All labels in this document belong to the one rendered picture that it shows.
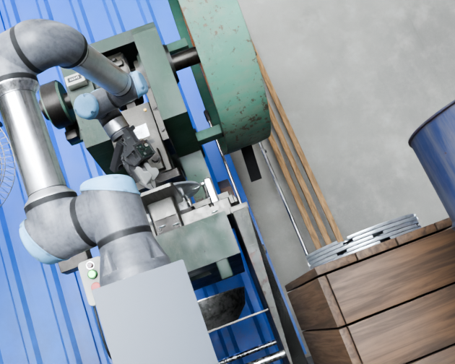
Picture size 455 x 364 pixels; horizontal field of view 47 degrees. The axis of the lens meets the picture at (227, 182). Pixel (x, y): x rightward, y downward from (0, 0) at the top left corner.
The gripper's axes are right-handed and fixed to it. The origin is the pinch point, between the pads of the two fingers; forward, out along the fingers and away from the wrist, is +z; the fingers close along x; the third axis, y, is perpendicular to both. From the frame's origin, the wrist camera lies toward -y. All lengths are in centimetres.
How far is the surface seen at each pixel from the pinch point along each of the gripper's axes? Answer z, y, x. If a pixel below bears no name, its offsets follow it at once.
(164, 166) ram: -5.1, -6.7, 17.6
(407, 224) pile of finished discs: 43, 71, -6
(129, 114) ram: -29.2, -12.8, 23.6
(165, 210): 8.6, -4.9, 4.7
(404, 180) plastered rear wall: 68, -4, 178
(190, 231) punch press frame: 18.7, 3.4, 0.8
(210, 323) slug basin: 47.7, -7.7, -3.5
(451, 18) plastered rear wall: 3, 50, 252
